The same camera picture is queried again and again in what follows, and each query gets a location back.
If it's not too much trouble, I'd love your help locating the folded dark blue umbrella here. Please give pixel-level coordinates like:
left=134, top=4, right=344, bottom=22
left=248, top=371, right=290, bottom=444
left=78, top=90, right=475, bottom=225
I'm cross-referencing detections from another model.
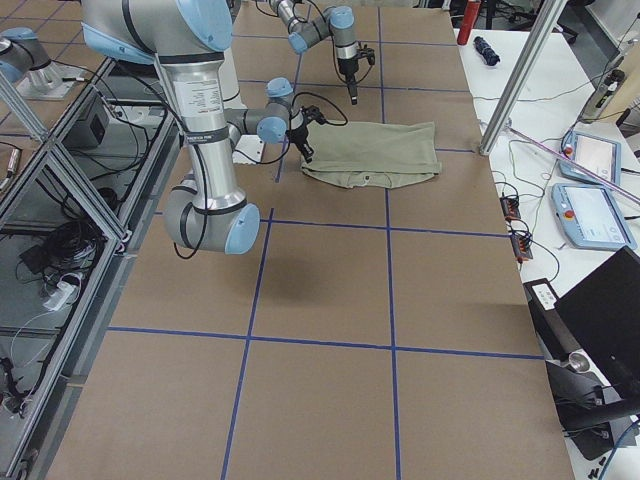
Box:
left=473, top=36, right=500, bottom=67

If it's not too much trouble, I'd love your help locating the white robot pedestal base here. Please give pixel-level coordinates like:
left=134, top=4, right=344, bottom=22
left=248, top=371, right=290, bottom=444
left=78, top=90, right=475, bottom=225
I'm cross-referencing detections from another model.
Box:
left=214, top=49, right=271, bottom=165

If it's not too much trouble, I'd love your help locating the black laptop computer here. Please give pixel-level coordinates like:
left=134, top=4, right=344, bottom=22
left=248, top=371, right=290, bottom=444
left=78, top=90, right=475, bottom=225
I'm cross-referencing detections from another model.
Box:
left=524, top=247, right=639, bottom=460

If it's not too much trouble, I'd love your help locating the olive green long-sleeve shirt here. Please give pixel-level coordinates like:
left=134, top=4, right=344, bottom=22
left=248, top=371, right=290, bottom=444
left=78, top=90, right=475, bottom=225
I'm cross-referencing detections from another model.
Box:
left=301, top=122, right=442, bottom=189

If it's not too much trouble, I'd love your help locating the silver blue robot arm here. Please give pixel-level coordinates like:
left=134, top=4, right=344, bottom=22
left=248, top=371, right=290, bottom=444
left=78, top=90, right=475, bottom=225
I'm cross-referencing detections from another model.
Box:
left=267, top=0, right=368, bottom=105
left=82, top=1, right=313, bottom=255

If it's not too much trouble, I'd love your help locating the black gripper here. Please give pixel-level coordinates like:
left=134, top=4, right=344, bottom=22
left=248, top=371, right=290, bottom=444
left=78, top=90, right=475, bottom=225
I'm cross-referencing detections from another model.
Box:
left=290, top=119, right=315, bottom=163
left=337, top=57, right=359, bottom=105

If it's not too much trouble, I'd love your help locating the aluminium frame rail structure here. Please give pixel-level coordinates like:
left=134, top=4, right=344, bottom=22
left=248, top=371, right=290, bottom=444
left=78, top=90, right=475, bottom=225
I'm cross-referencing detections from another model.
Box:
left=1, top=59, right=179, bottom=479

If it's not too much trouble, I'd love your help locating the reacher grabber stick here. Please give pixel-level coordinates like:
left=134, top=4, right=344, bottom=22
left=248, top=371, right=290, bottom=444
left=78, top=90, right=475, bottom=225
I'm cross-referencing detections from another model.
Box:
left=504, top=125, right=640, bottom=205

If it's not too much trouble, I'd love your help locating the red cylinder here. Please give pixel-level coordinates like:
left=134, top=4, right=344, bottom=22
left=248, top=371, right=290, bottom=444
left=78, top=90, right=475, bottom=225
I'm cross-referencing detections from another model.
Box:
left=456, top=0, right=482, bottom=46

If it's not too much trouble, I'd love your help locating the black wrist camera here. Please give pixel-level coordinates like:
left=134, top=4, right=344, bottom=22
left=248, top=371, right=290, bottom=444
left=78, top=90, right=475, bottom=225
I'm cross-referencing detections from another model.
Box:
left=301, top=105, right=327, bottom=125
left=358, top=45, right=376, bottom=67

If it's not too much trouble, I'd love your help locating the far blue teach pendant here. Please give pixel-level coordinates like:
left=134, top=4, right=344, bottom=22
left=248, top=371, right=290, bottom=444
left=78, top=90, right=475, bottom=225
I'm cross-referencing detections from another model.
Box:
left=561, top=131, right=621, bottom=185

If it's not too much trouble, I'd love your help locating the near blue teach pendant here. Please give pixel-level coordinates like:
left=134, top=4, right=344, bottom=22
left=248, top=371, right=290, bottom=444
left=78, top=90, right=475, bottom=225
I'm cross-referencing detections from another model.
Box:
left=551, top=184, right=637, bottom=251

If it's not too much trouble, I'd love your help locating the blue teach pendant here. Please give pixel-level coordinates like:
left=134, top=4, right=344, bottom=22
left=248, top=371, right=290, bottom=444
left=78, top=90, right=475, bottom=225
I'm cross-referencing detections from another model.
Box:
left=551, top=184, right=637, bottom=251
left=561, top=131, right=621, bottom=185

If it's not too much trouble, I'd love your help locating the aluminium frame post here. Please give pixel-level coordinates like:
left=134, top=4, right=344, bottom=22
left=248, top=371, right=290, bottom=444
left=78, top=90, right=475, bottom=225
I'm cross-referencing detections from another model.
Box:
left=479, top=0, right=568, bottom=156

